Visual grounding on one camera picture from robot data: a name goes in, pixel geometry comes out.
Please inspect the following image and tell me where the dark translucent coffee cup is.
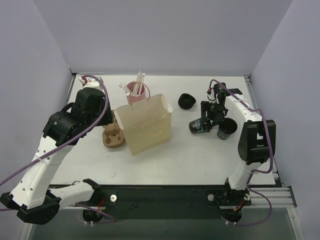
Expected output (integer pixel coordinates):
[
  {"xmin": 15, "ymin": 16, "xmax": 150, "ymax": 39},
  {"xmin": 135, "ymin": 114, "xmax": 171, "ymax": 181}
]
[{"xmin": 188, "ymin": 118, "xmax": 212, "ymax": 135}]

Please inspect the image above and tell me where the brown paper bag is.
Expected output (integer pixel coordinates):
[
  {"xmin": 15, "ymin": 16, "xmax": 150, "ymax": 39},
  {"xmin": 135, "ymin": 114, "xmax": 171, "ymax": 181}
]
[{"xmin": 114, "ymin": 93, "xmax": 173, "ymax": 156}]

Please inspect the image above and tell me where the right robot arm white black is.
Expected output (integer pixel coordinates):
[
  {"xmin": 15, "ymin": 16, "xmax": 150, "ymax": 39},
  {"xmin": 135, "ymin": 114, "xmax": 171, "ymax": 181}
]
[{"xmin": 189, "ymin": 79, "xmax": 276, "ymax": 204}]

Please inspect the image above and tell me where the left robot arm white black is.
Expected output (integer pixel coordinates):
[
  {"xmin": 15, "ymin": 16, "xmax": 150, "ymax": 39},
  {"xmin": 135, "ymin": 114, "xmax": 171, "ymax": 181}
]
[{"xmin": 0, "ymin": 87, "xmax": 113, "ymax": 225}]

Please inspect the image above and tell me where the stack of black lids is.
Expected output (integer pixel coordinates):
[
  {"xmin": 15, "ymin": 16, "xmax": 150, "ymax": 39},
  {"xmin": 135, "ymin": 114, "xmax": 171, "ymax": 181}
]
[{"xmin": 178, "ymin": 93, "xmax": 196, "ymax": 110}]

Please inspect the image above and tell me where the pink straw holder cup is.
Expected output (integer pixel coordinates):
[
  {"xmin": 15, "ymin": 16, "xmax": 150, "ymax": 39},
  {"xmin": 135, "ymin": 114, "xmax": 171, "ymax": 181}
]
[{"xmin": 126, "ymin": 81, "xmax": 147, "ymax": 104}]

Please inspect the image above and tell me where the white paper straw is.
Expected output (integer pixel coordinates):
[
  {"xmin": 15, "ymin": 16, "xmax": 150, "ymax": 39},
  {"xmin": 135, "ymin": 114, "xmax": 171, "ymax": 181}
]
[
  {"xmin": 136, "ymin": 73, "xmax": 146, "ymax": 96},
  {"xmin": 132, "ymin": 71, "xmax": 142, "ymax": 96}
]

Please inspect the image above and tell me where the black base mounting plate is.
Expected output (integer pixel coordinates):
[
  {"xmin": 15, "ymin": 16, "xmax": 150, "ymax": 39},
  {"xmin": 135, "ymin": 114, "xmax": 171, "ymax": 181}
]
[{"xmin": 72, "ymin": 184, "xmax": 251, "ymax": 221}]

